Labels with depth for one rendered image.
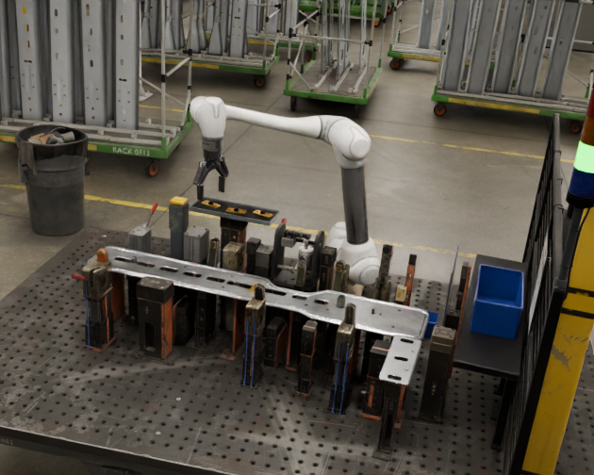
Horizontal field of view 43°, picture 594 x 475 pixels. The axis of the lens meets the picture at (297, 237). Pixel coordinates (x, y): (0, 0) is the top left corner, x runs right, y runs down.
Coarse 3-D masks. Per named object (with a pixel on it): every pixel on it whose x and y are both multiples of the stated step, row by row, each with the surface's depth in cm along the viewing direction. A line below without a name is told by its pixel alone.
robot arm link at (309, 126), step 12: (204, 96) 327; (192, 108) 322; (228, 108) 327; (240, 108) 329; (240, 120) 330; (252, 120) 327; (264, 120) 326; (276, 120) 325; (288, 120) 325; (300, 120) 326; (312, 120) 328; (288, 132) 328; (300, 132) 327; (312, 132) 328
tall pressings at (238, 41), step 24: (144, 0) 999; (168, 0) 990; (216, 0) 1006; (240, 0) 995; (144, 24) 1003; (168, 24) 1000; (192, 24) 1018; (216, 24) 1013; (240, 24) 1006; (168, 48) 1009; (192, 48) 1028; (216, 48) 1022; (240, 48) 1019
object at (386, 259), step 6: (384, 246) 291; (390, 246) 290; (384, 252) 288; (390, 252) 290; (384, 258) 293; (390, 258) 292; (384, 264) 293; (384, 270) 294; (378, 276) 294; (378, 282) 295
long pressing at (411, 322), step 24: (120, 264) 307; (168, 264) 310; (192, 264) 311; (192, 288) 295; (216, 288) 294; (240, 288) 296; (288, 288) 297; (312, 312) 283; (336, 312) 284; (360, 312) 285; (384, 312) 287; (408, 312) 288; (408, 336) 273
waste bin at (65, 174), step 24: (24, 144) 522; (48, 144) 520; (72, 144) 527; (24, 168) 534; (48, 168) 527; (72, 168) 535; (48, 192) 538; (72, 192) 546; (48, 216) 546; (72, 216) 554
